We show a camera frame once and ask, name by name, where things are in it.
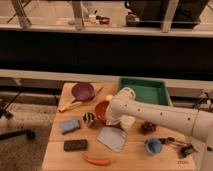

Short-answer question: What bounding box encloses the black rectangular block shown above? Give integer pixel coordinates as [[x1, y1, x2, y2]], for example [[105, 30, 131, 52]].
[[64, 139, 88, 151]]

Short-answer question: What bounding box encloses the light blue cloth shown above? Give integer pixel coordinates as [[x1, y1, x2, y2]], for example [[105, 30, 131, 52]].
[[97, 127, 126, 152]]

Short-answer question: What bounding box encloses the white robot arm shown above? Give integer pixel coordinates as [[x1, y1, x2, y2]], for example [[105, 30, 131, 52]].
[[106, 87, 213, 171]]

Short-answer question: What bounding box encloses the black metal tool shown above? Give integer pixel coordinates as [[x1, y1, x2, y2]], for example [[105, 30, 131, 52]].
[[159, 137, 197, 158]]

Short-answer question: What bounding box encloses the red bowl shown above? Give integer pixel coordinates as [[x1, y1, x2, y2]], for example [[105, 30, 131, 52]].
[[95, 101, 109, 125]]

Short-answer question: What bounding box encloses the dark red grape bunch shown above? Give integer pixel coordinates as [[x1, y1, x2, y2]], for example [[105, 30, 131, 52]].
[[142, 122, 156, 134]]

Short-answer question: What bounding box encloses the blue cup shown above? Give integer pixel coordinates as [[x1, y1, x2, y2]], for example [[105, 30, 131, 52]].
[[145, 138, 162, 155]]

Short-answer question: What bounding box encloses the green plastic tray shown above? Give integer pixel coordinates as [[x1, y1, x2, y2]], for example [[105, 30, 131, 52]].
[[117, 77, 170, 106]]

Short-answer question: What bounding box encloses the white paper cup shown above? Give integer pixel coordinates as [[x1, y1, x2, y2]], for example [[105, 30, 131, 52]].
[[120, 115, 135, 131]]

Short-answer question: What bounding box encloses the striped black white ball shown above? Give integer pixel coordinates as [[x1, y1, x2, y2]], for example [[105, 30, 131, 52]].
[[83, 112, 95, 127]]

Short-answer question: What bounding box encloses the blue sponge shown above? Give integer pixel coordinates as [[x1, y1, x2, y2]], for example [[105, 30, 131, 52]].
[[60, 119, 80, 134]]

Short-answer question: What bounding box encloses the small orange ball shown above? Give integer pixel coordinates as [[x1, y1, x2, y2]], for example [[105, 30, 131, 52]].
[[106, 95, 114, 101]]

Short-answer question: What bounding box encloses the purple bowl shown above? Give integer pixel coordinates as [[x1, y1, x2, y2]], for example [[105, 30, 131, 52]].
[[71, 83, 94, 102]]

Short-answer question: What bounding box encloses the banana toy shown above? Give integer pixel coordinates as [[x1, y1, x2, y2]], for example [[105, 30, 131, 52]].
[[58, 102, 82, 113]]

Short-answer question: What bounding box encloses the black chair base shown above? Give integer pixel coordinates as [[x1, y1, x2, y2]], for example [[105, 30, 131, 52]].
[[0, 92, 37, 142]]

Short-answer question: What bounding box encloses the orange carrot toy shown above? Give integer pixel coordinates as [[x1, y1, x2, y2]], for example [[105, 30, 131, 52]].
[[82, 155, 111, 166]]

